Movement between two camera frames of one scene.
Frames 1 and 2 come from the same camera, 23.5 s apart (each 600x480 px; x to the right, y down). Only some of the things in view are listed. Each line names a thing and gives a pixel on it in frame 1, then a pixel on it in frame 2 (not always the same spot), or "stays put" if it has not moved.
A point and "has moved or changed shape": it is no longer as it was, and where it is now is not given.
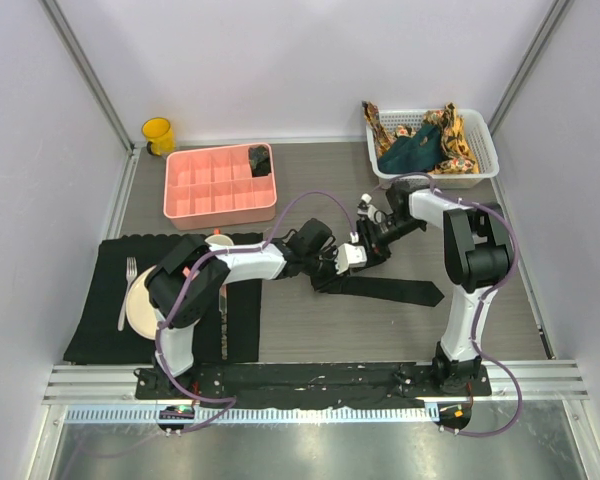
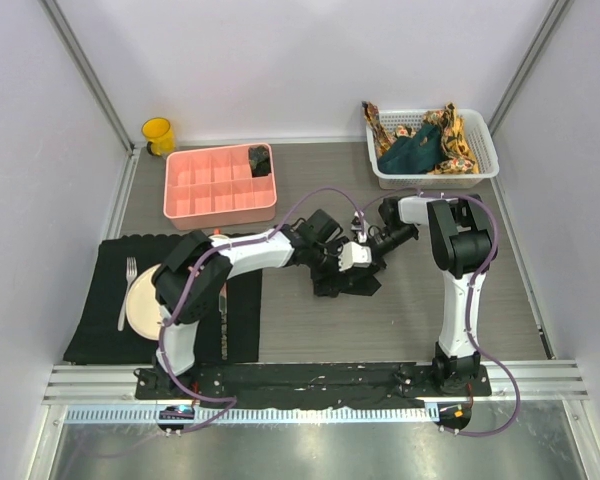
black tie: [404, 292] has moved or changed shape
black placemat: [102, 333] stays put
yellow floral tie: [457, 156] stays put
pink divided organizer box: [214, 187] stays put
